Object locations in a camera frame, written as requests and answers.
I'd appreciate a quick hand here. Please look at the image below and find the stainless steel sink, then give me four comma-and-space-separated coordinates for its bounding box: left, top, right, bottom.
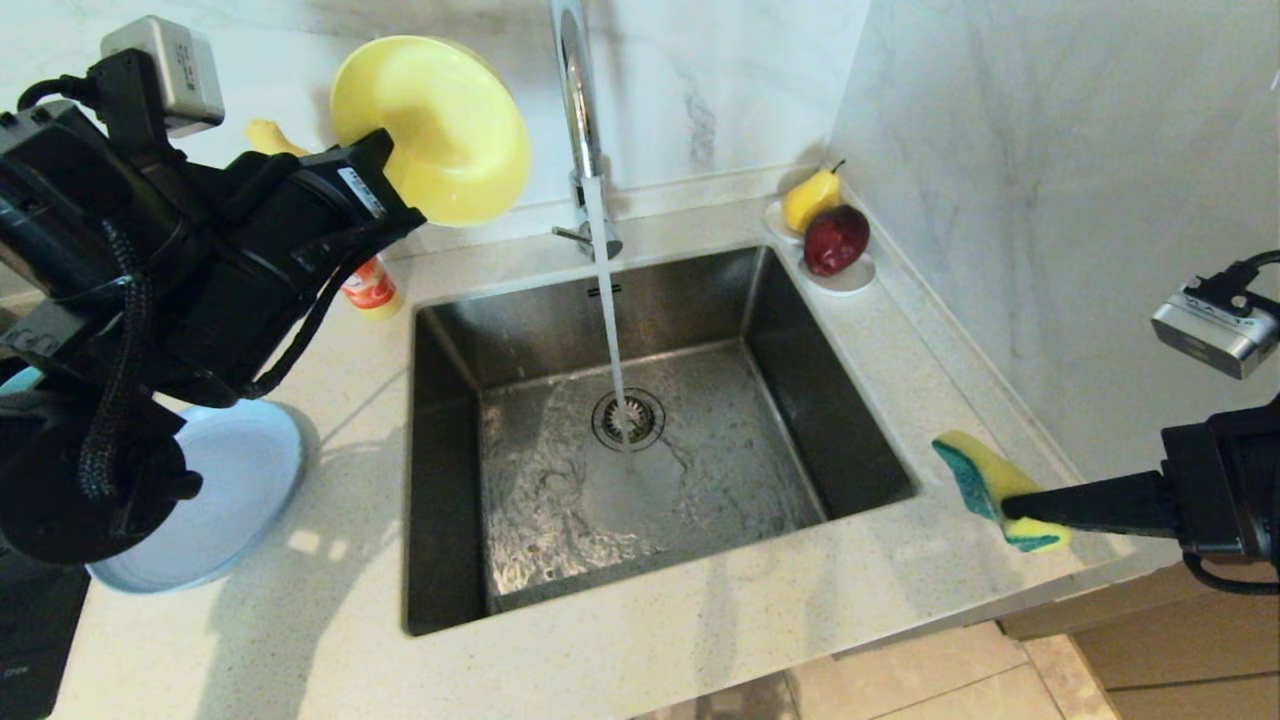
400, 245, 918, 638

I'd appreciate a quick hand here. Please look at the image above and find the black camera cable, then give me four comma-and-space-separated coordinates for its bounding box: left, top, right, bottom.
1180, 250, 1280, 598

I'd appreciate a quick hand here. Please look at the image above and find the metal sink drain strainer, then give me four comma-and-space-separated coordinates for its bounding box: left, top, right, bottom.
591, 388, 667, 454

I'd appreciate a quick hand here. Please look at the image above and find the black induction cooktop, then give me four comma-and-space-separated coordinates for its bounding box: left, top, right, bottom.
0, 555, 91, 720

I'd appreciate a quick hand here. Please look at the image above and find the dark red apple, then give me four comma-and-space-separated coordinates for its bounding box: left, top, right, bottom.
803, 204, 872, 277

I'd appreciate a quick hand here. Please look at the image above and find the yellow pear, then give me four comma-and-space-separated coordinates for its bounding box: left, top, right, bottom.
781, 158, 846, 235

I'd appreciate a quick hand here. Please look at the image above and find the chrome faucet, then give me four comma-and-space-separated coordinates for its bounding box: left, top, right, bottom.
548, 0, 624, 263

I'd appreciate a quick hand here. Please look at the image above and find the orange dish soap bottle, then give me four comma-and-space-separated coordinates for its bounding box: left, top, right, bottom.
247, 120, 403, 321

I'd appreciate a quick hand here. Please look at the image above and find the light wooden cabinet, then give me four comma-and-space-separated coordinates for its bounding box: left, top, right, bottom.
1000, 565, 1280, 720

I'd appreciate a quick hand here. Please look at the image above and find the running water stream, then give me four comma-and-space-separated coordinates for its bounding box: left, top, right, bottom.
583, 178, 641, 471

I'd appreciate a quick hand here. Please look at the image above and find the gray plate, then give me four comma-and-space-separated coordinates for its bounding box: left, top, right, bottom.
85, 400, 305, 595

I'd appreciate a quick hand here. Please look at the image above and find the yellow-green bowl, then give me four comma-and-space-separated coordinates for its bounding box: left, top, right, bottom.
330, 35, 532, 228

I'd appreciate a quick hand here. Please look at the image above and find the yellow sponge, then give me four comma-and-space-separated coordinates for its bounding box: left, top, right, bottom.
932, 430, 1073, 554

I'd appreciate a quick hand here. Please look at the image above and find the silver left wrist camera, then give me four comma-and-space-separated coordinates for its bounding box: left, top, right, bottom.
100, 15, 227, 139

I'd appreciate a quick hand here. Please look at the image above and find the small white fruit dish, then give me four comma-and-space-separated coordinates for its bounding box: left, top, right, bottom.
765, 198, 878, 296

